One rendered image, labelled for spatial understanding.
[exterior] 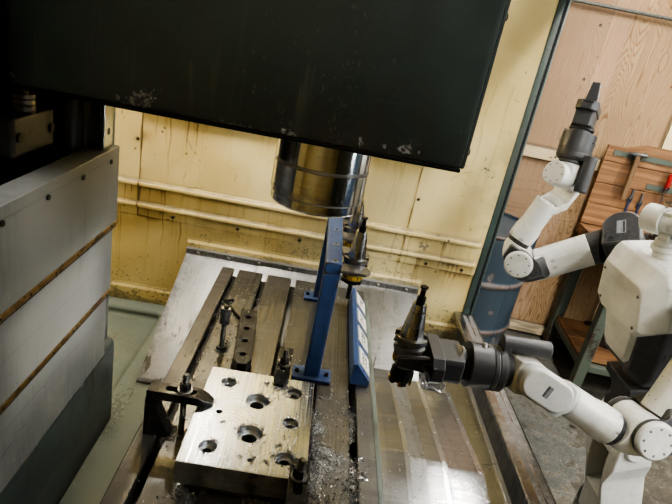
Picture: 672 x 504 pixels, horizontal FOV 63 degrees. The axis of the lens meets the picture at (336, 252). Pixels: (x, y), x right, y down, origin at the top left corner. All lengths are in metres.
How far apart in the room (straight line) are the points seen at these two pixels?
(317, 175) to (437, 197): 1.20
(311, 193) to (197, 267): 1.27
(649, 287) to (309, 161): 0.82
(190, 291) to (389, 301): 0.73
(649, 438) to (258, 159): 1.42
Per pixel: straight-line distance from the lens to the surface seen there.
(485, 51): 0.81
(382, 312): 2.05
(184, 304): 1.99
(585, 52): 3.75
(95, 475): 1.57
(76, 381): 1.34
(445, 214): 2.05
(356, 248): 1.32
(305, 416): 1.18
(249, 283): 1.85
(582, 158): 1.60
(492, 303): 3.21
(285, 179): 0.88
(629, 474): 1.70
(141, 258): 2.22
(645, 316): 1.38
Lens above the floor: 1.72
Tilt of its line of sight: 22 degrees down
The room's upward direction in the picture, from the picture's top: 11 degrees clockwise
